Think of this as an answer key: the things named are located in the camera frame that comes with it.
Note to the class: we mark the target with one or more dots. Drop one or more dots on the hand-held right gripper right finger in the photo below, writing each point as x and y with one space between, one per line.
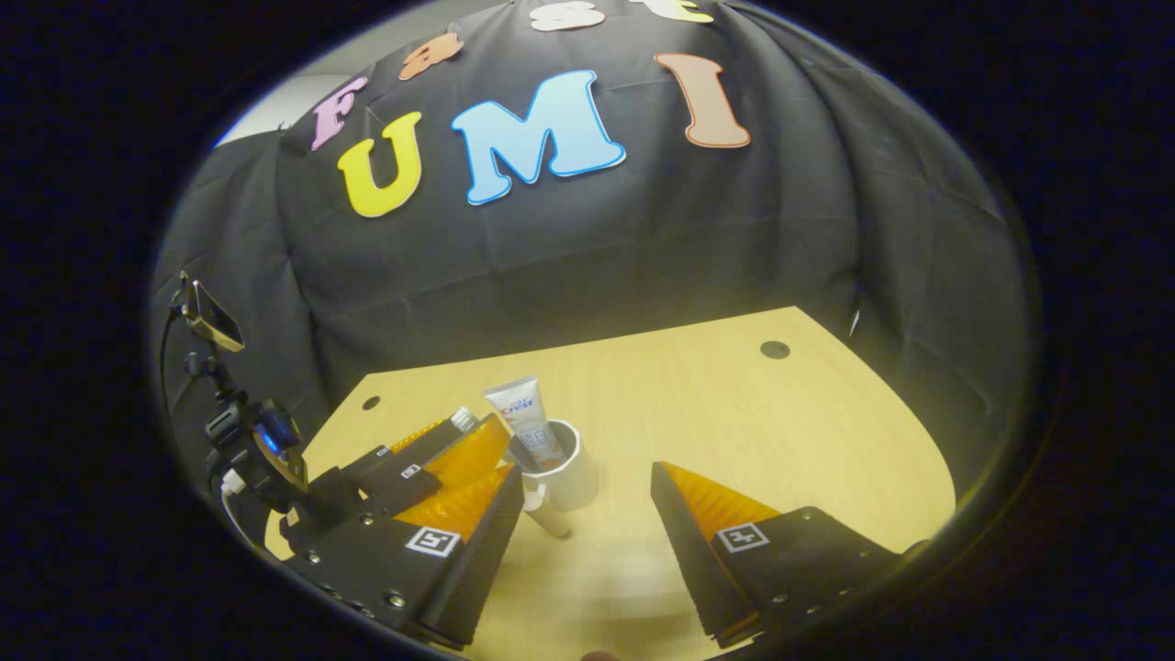
688 551

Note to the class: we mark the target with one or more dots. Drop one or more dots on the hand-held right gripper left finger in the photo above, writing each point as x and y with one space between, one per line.
477 569

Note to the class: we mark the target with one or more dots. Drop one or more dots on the white toothpaste tube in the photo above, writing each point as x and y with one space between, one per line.
519 404

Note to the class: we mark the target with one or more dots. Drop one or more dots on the black backdrop cloth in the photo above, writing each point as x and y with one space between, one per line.
597 275

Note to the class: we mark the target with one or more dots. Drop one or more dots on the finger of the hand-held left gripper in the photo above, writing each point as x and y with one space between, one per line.
468 459
404 454

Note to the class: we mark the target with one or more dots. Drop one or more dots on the wooden desktop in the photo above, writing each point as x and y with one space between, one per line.
734 422

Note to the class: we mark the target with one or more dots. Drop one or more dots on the white toothbrush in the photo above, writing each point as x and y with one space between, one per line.
463 420

